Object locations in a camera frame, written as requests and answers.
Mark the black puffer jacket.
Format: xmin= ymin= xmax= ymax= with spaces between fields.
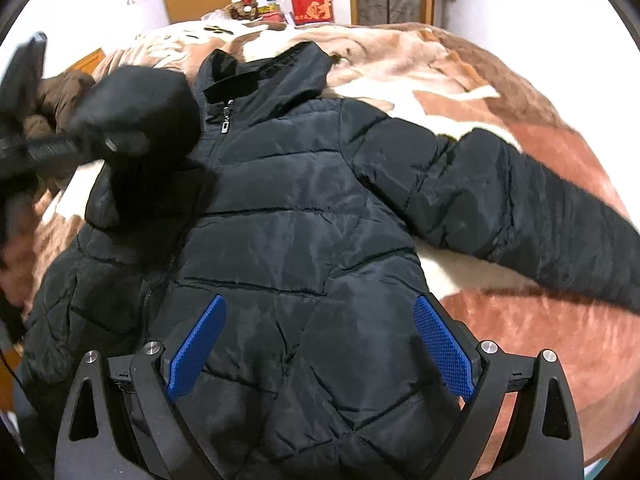
xmin=18 ymin=42 xmax=639 ymax=479

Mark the brown puffer coat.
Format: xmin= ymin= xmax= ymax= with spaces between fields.
xmin=24 ymin=70 xmax=96 ymax=139

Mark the santa hat plush toy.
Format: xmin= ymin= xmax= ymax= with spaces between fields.
xmin=227 ymin=0 xmax=259 ymax=21

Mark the red gift box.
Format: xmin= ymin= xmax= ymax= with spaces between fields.
xmin=291 ymin=0 xmax=334 ymax=26

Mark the brown cream plush blanket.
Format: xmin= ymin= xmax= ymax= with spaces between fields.
xmin=35 ymin=24 xmax=639 ymax=462

